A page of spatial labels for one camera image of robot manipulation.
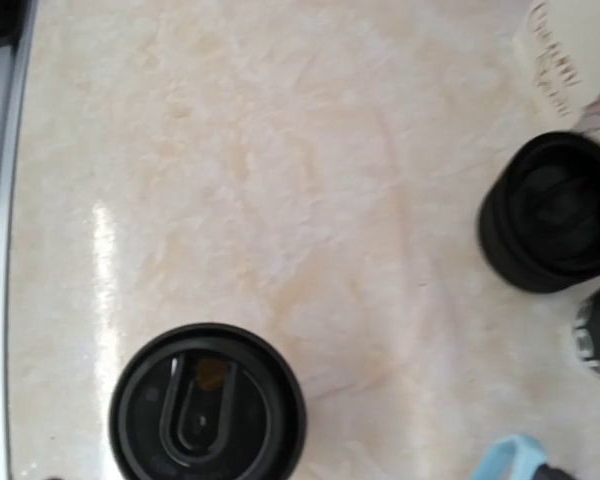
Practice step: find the front aluminium frame rail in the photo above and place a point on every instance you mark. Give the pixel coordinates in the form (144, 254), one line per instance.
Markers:
(0, 225)

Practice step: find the single black cup lid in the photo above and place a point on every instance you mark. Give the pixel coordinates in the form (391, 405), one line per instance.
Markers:
(207, 401)

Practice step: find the white paper takeout bag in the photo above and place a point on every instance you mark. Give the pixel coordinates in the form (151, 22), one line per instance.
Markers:
(557, 47)

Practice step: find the light blue ceramic mug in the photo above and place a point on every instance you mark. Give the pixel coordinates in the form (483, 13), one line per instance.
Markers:
(518, 455)

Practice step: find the stack of black lids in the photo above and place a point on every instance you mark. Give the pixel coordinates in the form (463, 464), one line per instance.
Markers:
(538, 226)

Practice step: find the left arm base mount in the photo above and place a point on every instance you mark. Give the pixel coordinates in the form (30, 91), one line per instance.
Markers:
(12, 15)

